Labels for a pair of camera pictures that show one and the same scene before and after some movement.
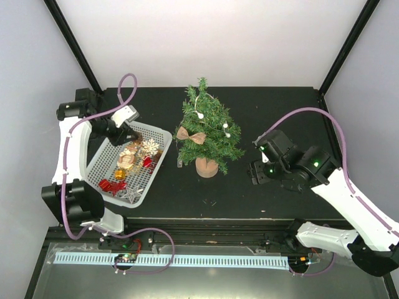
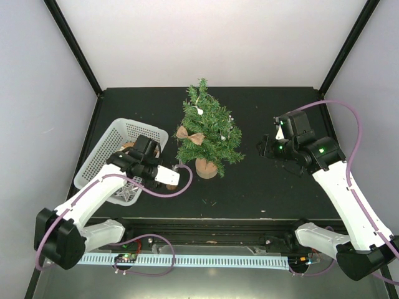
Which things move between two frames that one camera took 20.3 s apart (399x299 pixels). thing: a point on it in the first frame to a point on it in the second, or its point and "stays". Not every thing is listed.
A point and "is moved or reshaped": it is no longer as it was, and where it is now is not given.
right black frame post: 352,39 stays
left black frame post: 73,45 stays
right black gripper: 257,175 to 265,150
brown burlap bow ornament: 199,137 stays
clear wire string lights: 200,115 to 201,111
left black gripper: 124,131 to 153,184
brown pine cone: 139,137 is moved or reshaped
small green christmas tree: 204,114 stays
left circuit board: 126,258 stays
